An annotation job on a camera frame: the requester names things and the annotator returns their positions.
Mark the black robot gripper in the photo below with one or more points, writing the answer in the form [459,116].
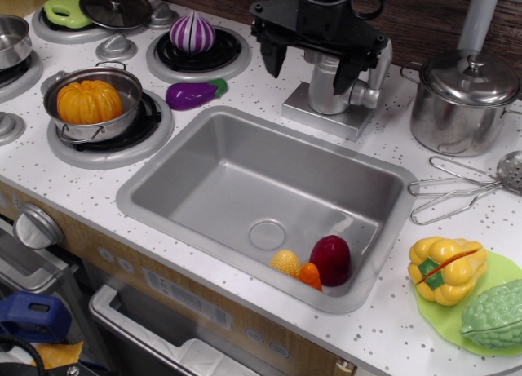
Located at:
[330,27]

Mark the silver toy faucet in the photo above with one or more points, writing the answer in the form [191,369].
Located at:
[346,115]

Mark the back middle stove burner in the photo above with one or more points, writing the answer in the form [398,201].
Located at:
[226,59]

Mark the purple white toy onion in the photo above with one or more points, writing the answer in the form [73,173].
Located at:
[192,34]

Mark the purple toy eggplant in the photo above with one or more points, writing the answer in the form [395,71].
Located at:
[184,96]

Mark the grey toy sink basin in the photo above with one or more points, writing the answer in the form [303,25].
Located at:
[242,188]

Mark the grey stove knob rear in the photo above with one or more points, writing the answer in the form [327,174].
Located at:
[162,17]

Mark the grey stove knob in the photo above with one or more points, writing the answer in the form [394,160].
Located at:
[12,127]
[162,17]
[117,48]

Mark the steel stock pot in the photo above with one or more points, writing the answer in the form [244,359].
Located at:
[455,129]

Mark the steel pot lid with knob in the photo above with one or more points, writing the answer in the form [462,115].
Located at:
[471,78]

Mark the front stove burner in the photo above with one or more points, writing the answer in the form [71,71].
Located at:
[149,132]

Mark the dark red toy beet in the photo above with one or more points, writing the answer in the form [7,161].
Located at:
[332,257]

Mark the yellow toy corn piece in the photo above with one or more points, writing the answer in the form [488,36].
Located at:
[287,262]

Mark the dark round pan lid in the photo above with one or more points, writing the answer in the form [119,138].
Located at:
[117,14]

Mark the orange toy carrot piece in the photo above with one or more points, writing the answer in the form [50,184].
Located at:
[309,275]

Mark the steel slotted skimmer spoon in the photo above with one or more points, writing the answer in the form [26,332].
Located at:
[510,170]

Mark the orange toy pumpkin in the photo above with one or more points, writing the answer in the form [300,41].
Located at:
[88,102]

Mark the yellow toy bell pepper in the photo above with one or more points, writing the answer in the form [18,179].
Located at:
[444,270]

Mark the back left stove burner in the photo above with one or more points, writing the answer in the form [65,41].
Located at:
[57,34]

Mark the light green plate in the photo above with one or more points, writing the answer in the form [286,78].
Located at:
[447,320]

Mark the left edge stove burner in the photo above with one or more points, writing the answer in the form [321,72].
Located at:
[18,79]

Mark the small steel saucepan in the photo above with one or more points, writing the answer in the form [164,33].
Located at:
[16,45]

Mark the grey stove knob left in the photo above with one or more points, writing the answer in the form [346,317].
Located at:
[12,127]

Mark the toy dishwasher door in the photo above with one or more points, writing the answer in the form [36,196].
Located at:
[147,338]

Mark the green toy bitter gourd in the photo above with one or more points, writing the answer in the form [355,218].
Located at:
[492,319]

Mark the silver oven dial knob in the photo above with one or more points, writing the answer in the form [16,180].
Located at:
[36,229]

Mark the steel wire utensil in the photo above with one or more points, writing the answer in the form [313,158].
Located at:
[435,209]

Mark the steel pot with handles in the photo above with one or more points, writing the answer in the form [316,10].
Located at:
[114,73]

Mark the toy oven door handle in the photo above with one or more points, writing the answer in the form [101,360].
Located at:
[36,271]

